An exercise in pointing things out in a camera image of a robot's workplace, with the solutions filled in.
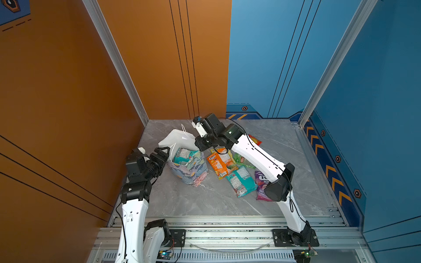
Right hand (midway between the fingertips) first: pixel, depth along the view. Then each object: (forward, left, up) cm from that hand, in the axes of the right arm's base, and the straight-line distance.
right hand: (197, 142), depth 78 cm
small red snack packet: (+19, -37, -24) cm, 48 cm away
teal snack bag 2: (-10, -23, -22) cm, 33 cm away
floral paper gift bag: (-10, +1, -12) cm, 15 cm away
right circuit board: (-42, -47, -28) cm, 68 cm away
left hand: (-5, +13, 0) cm, 14 cm away
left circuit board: (-42, +13, -26) cm, 51 cm away
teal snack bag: (+1, +9, -13) cm, 16 cm away
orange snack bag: (+1, -12, -20) cm, 23 cm away
